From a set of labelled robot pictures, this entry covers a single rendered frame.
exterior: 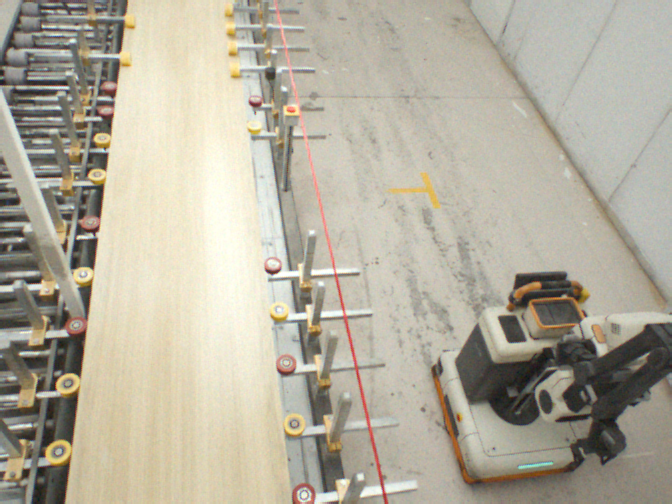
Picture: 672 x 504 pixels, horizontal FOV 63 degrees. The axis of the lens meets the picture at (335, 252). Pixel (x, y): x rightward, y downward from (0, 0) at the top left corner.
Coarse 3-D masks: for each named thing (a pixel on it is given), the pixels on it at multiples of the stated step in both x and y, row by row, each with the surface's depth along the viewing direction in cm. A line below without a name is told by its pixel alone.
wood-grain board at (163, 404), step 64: (128, 0) 383; (192, 0) 394; (192, 64) 342; (128, 128) 295; (192, 128) 302; (128, 192) 265; (192, 192) 270; (128, 256) 241; (192, 256) 245; (256, 256) 249; (128, 320) 220; (192, 320) 224; (256, 320) 228; (128, 384) 203; (192, 384) 206; (256, 384) 209; (128, 448) 188; (192, 448) 191; (256, 448) 194
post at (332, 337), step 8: (328, 336) 198; (336, 336) 197; (328, 344) 200; (336, 344) 201; (328, 352) 204; (328, 360) 209; (320, 368) 218; (328, 368) 214; (320, 376) 220; (328, 376) 219; (320, 392) 229
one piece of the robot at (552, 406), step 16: (592, 320) 206; (592, 336) 203; (592, 352) 200; (624, 368) 213; (544, 384) 240; (560, 384) 228; (544, 400) 240; (560, 400) 230; (544, 416) 241; (560, 416) 233
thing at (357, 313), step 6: (324, 312) 241; (330, 312) 242; (336, 312) 242; (342, 312) 242; (348, 312) 243; (354, 312) 243; (360, 312) 244; (366, 312) 244; (288, 318) 237; (294, 318) 237; (300, 318) 238; (306, 318) 238; (324, 318) 240; (330, 318) 241; (336, 318) 242; (342, 318) 243; (348, 318) 244; (354, 318) 244; (276, 324) 237; (282, 324) 238
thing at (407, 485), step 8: (368, 488) 195; (376, 488) 196; (392, 488) 196; (400, 488) 197; (408, 488) 197; (416, 488) 198; (320, 496) 192; (328, 496) 192; (336, 496) 192; (360, 496) 193; (368, 496) 194; (376, 496) 196
